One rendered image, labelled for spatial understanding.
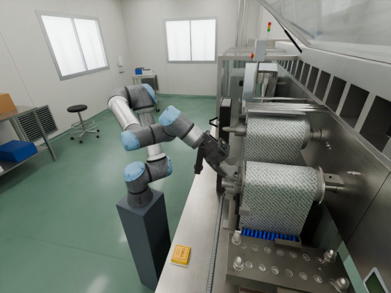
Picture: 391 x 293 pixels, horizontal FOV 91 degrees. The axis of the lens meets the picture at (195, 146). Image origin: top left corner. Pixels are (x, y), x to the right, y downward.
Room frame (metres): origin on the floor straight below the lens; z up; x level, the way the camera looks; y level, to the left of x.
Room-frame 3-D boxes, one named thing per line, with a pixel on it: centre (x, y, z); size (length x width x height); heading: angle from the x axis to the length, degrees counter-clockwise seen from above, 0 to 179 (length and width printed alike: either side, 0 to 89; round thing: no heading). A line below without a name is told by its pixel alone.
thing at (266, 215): (0.51, -0.29, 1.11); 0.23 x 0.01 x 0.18; 77
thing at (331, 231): (1.56, -0.77, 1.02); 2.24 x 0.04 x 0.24; 167
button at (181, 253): (0.49, 0.07, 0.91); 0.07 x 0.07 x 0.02; 77
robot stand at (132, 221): (0.84, 0.34, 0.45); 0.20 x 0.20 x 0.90; 63
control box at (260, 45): (1.12, -0.34, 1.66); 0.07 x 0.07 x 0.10; 79
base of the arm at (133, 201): (0.84, 0.34, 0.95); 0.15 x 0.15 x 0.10
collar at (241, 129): (0.84, -0.22, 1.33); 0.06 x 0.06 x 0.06; 77
